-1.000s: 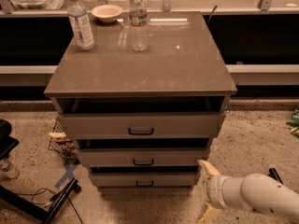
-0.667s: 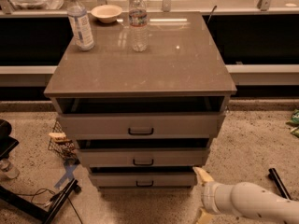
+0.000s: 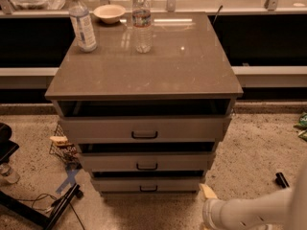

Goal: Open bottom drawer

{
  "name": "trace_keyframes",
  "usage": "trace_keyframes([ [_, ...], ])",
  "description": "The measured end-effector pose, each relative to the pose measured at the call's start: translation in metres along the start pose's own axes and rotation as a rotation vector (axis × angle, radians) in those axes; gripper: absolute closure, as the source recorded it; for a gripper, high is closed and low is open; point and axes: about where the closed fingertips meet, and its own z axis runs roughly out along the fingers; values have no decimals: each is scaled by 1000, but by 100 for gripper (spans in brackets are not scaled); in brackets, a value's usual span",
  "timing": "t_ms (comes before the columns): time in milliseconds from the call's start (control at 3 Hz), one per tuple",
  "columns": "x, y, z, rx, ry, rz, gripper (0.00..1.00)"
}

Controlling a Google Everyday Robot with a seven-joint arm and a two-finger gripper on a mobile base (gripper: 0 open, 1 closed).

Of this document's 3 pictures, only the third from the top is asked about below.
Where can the black wire basket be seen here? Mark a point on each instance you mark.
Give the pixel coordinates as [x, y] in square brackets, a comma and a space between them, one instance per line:
[67, 155]

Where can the grey top drawer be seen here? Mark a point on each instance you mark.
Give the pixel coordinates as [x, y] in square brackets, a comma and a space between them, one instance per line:
[90, 130]

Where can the clear water bottle centre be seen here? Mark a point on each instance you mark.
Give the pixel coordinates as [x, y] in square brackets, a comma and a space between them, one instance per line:
[142, 26]

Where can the black stand leg right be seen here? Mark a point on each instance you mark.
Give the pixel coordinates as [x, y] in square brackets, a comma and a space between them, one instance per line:
[281, 180]

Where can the green snack bag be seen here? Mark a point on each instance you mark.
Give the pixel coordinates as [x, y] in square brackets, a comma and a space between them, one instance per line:
[302, 126]

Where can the white bowl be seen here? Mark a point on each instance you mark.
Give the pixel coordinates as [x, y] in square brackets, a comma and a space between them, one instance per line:
[109, 14]

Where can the pale gripper body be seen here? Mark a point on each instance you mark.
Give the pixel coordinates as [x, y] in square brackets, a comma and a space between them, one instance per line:
[208, 209]

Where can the small bottle on floor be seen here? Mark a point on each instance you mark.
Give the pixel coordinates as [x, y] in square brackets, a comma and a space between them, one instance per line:
[9, 173]

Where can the blue tape cross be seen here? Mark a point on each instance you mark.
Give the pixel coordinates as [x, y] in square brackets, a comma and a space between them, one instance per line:
[71, 172]

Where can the black stand leg left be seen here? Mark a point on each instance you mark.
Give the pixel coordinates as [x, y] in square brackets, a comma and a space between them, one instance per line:
[47, 217]

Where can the snack packet in basket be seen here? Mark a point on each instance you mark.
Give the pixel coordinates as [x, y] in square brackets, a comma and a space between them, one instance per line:
[60, 141]

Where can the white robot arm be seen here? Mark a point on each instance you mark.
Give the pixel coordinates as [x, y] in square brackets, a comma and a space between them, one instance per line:
[287, 207]

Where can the black stand leg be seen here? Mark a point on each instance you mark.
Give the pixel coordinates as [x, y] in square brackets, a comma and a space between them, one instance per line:
[47, 217]
[281, 180]

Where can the labelled water bottle left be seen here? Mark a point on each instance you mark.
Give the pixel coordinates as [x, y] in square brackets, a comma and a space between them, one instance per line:
[82, 25]

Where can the grey bottom drawer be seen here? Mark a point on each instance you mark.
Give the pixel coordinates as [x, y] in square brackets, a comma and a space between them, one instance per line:
[146, 184]

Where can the grey drawer cabinet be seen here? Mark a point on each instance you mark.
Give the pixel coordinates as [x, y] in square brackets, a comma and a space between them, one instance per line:
[186, 73]

